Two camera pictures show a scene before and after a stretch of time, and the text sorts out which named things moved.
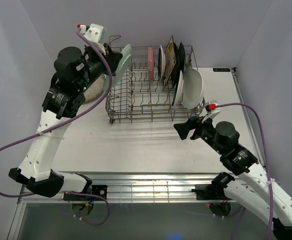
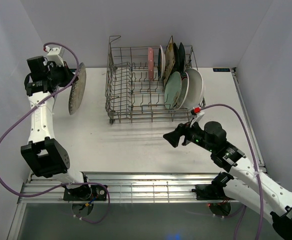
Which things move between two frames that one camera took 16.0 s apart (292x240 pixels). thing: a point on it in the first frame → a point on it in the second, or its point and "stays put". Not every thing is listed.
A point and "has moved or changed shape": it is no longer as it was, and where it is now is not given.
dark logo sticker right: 221,69 stays put
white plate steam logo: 161,63 stays put
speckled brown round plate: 95,88 has moved or changed shape
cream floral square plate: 169,61 stays put
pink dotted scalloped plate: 150,63 stays put
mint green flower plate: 127,53 → 173,90
